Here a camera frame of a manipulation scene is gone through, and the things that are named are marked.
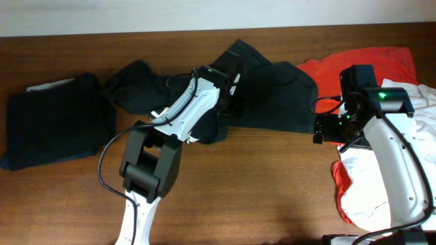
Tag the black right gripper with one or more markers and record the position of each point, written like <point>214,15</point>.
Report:
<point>320,126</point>

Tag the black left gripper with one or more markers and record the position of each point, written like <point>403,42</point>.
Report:
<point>230,111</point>

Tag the dark green t-shirt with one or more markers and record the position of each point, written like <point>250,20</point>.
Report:
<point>274,96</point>

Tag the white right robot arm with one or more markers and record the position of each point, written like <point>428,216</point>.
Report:
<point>381,120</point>

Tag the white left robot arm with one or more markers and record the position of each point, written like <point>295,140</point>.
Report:
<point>152,156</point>

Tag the white shirt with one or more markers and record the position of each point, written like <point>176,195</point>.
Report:
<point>365,201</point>

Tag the red shirt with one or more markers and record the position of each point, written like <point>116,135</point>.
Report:
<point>364,67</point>

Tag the grey folded cloth under stack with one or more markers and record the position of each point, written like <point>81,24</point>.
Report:
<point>48,85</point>

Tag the folded black shirt stack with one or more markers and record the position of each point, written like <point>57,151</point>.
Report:
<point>65,122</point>

